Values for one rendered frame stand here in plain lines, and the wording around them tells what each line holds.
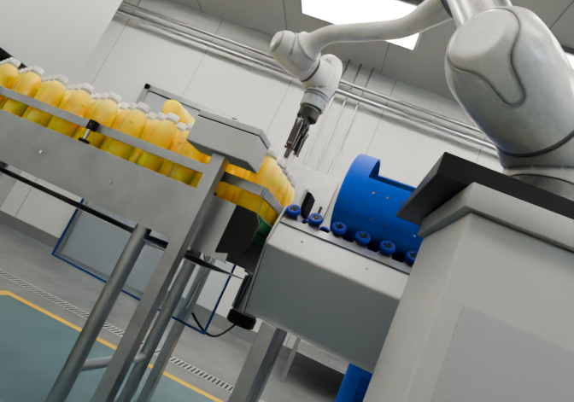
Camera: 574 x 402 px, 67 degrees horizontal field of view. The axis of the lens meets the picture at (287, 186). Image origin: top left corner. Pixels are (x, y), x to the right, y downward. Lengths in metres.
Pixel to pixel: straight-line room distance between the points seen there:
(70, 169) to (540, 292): 1.33
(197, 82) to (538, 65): 4.99
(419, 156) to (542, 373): 4.44
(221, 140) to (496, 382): 0.85
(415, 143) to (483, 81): 4.40
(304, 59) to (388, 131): 3.70
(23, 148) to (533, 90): 1.49
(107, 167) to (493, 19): 1.15
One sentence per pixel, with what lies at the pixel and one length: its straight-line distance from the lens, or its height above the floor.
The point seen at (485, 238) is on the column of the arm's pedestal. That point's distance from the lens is 0.68.
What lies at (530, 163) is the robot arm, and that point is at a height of 1.11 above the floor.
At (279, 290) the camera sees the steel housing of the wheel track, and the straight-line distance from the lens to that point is 1.29.
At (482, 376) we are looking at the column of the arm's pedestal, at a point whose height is 0.75.
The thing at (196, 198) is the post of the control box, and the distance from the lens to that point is 1.20.
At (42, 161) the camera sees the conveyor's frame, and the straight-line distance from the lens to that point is 1.63.
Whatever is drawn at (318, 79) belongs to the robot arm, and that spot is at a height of 1.42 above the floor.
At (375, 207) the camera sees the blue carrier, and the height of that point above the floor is 1.05.
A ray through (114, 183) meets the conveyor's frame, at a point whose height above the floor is 0.81.
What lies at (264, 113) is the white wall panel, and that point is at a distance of 5.16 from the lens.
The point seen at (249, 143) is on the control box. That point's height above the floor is 1.05.
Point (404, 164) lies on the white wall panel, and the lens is 4.99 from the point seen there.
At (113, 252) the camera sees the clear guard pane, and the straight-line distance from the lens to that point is 1.98.
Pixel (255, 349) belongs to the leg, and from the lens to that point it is 1.32.
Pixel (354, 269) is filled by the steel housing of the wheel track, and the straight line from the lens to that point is 1.24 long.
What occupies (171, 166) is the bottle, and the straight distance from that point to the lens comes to 1.44.
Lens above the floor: 0.76
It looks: 11 degrees up
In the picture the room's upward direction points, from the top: 24 degrees clockwise
